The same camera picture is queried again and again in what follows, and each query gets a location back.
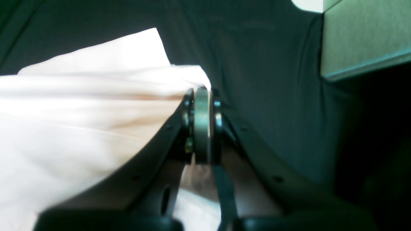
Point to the black table cloth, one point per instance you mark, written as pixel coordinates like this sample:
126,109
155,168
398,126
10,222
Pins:
314,86

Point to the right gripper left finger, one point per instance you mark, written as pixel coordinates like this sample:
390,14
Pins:
141,195

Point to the pink T-shirt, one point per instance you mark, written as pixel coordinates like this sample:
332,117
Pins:
71,121

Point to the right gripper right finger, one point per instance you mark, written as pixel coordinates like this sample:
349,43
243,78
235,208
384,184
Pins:
260,192

